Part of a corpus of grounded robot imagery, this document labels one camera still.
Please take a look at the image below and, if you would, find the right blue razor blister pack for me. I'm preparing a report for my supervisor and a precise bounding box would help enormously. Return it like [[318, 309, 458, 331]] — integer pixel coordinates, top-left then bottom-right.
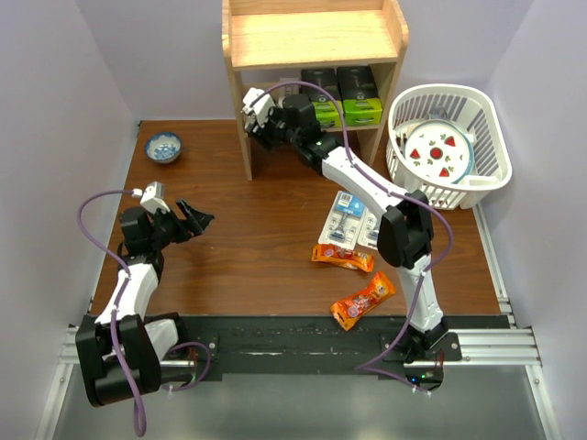
[[357, 211, 381, 249]]

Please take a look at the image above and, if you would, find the blue razor blister pack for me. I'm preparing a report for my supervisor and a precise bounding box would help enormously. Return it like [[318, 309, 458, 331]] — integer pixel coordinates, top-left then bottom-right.
[[317, 191, 367, 250], [357, 211, 381, 249]]

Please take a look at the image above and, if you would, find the orange razor bag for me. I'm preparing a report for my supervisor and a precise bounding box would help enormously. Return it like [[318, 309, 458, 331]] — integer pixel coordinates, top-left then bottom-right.
[[311, 244, 375, 273], [330, 271, 396, 331]]

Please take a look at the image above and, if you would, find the white watermelon pattern plate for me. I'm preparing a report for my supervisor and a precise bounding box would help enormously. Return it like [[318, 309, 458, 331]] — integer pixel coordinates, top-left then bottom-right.
[[404, 119, 474, 184]]

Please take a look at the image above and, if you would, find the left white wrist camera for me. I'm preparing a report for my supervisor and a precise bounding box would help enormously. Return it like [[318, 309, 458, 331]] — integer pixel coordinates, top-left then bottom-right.
[[131, 181, 171, 215]]

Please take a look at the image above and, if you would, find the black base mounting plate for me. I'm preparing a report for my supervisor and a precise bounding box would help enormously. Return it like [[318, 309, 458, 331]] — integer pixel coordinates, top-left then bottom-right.
[[80, 313, 511, 391]]

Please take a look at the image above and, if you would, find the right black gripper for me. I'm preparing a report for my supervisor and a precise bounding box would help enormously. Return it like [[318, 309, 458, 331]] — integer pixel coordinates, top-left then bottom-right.
[[247, 103, 301, 152]]

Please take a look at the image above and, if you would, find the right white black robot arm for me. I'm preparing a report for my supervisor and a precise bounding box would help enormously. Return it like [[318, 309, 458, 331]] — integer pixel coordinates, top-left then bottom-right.
[[242, 88, 448, 360]]

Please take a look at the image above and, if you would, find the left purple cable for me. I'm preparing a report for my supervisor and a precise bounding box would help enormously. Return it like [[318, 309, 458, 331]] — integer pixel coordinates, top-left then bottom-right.
[[76, 190, 213, 439]]

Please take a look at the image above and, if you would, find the aluminium rail frame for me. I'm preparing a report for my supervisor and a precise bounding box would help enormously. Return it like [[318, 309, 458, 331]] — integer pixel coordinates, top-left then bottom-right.
[[36, 204, 562, 439]]

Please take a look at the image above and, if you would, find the white plastic laundry basket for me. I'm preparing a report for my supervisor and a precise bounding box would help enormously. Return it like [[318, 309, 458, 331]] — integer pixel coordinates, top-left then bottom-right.
[[386, 83, 512, 210]]

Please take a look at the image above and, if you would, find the purple cable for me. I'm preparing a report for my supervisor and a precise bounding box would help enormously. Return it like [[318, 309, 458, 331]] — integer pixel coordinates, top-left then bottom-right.
[[256, 81, 455, 384], [76, 190, 213, 439]]

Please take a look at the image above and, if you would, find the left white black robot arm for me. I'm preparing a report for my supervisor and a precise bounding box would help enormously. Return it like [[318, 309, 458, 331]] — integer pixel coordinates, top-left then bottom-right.
[[75, 199, 214, 407]]

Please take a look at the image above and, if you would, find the blue white ceramic bowl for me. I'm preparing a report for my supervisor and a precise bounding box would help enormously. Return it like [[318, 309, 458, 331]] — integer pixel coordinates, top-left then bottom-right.
[[144, 132, 182, 164]]

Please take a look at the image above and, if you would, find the wooden two-tier shelf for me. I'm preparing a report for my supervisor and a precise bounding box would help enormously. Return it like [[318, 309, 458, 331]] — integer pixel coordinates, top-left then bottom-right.
[[222, 1, 409, 180]]

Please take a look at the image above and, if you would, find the black green razor box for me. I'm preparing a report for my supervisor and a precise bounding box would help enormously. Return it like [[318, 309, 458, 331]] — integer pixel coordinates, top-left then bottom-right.
[[301, 68, 341, 128], [337, 65, 382, 127]]

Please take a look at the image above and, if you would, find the white Harry's razor box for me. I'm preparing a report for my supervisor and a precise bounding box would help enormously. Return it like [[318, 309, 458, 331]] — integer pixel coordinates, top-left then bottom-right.
[[276, 78, 300, 99]]

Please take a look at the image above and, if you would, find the left blue razor blister pack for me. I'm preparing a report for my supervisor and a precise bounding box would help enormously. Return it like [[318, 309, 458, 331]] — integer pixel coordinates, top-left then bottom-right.
[[317, 191, 367, 250]]

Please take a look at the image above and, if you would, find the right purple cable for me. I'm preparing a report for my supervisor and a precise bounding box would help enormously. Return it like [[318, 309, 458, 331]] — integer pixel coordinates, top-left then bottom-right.
[[256, 81, 455, 384]]

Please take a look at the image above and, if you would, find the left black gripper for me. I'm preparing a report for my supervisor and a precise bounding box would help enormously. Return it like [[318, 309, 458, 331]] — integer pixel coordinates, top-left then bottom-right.
[[148, 198, 212, 249]]

